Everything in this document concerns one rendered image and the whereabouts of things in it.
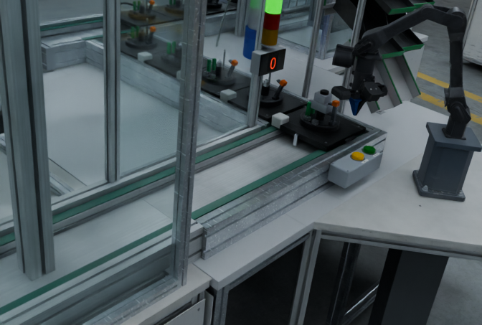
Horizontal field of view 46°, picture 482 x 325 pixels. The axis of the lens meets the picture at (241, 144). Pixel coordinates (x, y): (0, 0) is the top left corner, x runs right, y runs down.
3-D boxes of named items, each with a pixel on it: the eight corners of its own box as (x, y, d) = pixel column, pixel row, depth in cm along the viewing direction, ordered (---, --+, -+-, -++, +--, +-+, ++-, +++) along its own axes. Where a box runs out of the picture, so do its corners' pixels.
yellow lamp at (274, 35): (280, 44, 181) (282, 29, 179) (270, 46, 178) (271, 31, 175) (267, 39, 184) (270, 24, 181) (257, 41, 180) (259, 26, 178)
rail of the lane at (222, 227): (381, 156, 207) (388, 130, 202) (204, 260, 146) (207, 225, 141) (368, 151, 210) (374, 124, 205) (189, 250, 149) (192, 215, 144)
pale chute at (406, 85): (412, 98, 226) (421, 94, 222) (391, 104, 219) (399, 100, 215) (384, 34, 230) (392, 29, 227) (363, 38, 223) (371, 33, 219)
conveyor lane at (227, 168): (359, 154, 207) (365, 129, 202) (188, 248, 150) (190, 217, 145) (298, 125, 223) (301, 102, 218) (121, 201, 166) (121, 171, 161)
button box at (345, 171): (379, 168, 191) (383, 151, 188) (344, 189, 176) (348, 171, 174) (361, 159, 195) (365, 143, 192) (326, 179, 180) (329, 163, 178)
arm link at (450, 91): (465, 5, 168) (442, 7, 170) (467, 11, 162) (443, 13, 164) (465, 107, 181) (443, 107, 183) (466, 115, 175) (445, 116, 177)
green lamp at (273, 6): (284, 13, 176) (286, -4, 174) (273, 15, 173) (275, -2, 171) (272, 8, 179) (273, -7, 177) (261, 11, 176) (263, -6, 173)
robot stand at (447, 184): (465, 202, 185) (483, 148, 175) (419, 196, 185) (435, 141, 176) (454, 179, 198) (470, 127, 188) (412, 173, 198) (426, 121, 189)
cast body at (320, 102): (332, 110, 198) (336, 92, 194) (325, 114, 195) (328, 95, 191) (313, 102, 202) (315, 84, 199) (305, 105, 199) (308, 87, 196)
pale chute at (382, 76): (394, 107, 216) (402, 102, 212) (371, 113, 208) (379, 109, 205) (365, 41, 220) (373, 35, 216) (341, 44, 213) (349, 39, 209)
